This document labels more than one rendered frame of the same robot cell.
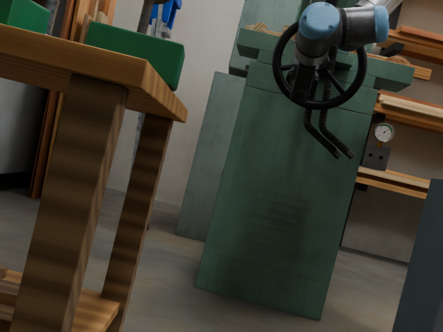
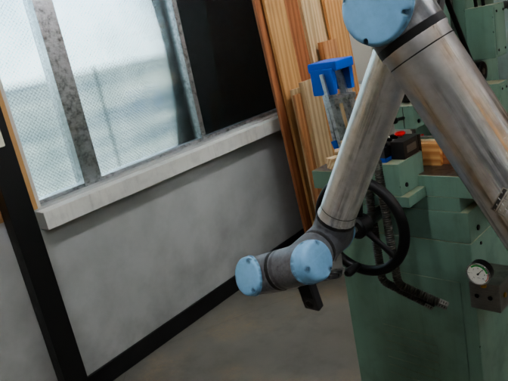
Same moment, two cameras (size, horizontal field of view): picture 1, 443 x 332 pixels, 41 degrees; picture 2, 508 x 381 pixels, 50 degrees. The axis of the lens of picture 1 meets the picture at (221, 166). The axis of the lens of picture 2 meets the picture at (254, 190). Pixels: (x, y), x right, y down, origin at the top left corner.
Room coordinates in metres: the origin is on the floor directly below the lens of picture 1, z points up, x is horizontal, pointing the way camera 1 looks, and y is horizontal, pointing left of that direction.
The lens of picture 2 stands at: (0.61, -0.94, 1.36)
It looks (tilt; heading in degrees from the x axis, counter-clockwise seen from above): 16 degrees down; 42
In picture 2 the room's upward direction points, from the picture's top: 11 degrees counter-clockwise
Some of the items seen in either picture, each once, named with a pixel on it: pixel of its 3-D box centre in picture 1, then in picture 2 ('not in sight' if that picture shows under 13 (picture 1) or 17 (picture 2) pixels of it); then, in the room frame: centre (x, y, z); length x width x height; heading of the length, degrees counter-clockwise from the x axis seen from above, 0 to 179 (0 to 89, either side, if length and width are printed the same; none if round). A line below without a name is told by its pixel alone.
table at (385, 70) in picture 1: (323, 58); (406, 178); (2.04, -0.25, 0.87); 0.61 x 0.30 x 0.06; 85
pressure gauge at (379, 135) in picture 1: (382, 135); (481, 274); (1.92, -0.48, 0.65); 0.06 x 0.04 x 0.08; 85
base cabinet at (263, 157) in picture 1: (280, 197); (450, 298); (2.27, -0.25, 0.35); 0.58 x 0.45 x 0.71; 175
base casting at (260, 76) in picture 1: (306, 97); (439, 188); (2.27, -0.25, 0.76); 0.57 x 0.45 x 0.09; 175
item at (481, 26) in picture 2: not in sight; (486, 31); (2.35, -0.41, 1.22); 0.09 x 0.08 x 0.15; 175
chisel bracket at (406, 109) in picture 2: not in sight; (416, 114); (2.17, -0.25, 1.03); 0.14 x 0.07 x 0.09; 175
